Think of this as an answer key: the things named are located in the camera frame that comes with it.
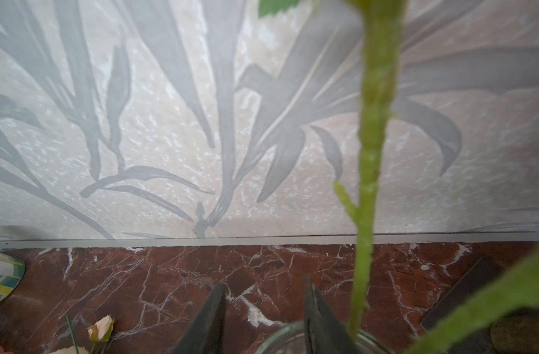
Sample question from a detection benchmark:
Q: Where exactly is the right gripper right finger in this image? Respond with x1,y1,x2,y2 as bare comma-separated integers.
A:
303,280,358,353

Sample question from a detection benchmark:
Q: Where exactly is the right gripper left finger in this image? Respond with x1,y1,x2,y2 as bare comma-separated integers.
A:
172,284,226,354

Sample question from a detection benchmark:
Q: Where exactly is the cream pink rose stem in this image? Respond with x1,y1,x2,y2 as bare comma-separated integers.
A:
334,1,407,339

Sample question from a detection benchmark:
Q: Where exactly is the clear glass vase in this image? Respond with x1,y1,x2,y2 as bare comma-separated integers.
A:
255,322,393,354

